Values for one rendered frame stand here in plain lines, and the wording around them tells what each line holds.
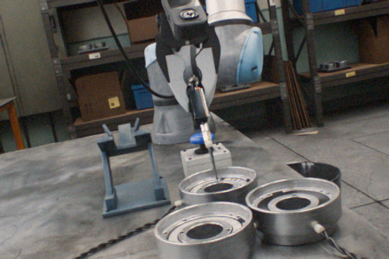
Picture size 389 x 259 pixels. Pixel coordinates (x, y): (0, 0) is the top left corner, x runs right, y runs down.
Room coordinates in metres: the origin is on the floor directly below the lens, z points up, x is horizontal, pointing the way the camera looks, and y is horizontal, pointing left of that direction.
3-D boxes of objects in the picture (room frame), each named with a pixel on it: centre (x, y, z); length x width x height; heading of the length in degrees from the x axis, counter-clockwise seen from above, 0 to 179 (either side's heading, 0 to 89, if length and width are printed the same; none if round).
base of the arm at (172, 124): (1.09, 0.03, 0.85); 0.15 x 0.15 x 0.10
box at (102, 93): (4.12, 0.75, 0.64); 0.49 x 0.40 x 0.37; 103
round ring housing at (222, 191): (0.60, -0.02, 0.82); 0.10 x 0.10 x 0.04
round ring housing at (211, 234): (0.47, 0.01, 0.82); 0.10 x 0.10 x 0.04
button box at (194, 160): (0.75, -0.01, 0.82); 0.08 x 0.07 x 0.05; 8
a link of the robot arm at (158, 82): (1.09, 0.02, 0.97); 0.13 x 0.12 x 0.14; 74
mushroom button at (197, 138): (0.74, -0.01, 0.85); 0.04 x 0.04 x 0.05
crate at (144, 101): (4.22, 0.22, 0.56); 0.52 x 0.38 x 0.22; 95
